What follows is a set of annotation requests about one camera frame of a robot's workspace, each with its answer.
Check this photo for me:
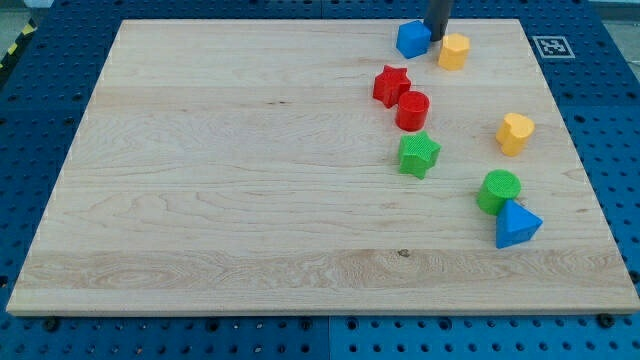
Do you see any light wooden board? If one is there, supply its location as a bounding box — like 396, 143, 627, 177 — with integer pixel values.
7, 19, 639, 317

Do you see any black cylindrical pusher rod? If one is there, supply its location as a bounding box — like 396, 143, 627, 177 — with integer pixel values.
423, 0, 454, 42

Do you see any yellow hexagon block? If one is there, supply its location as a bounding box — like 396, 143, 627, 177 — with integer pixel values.
438, 33, 471, 71

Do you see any white fiducial marker tag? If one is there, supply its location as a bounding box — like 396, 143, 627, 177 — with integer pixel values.
532, 35, 575, 59

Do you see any blue cube block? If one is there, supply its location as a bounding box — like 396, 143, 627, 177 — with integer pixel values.
396, 20, 431, 59

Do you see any yellow heart block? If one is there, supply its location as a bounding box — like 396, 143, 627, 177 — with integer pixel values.
495, 113, 535, 157

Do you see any red star block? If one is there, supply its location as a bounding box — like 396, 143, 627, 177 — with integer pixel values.
372, 64, 412, 108

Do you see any green star block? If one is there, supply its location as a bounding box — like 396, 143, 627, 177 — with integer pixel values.
398, 131, 441, 179

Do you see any green cylinder block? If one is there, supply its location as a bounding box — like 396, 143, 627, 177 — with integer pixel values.
476, 169, 521, 216

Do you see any blue triangle block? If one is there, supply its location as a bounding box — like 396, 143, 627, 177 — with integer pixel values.
495, 200, 543, 249

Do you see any red cylinder block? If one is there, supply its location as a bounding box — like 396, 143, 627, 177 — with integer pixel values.
395, 91, 430, 132

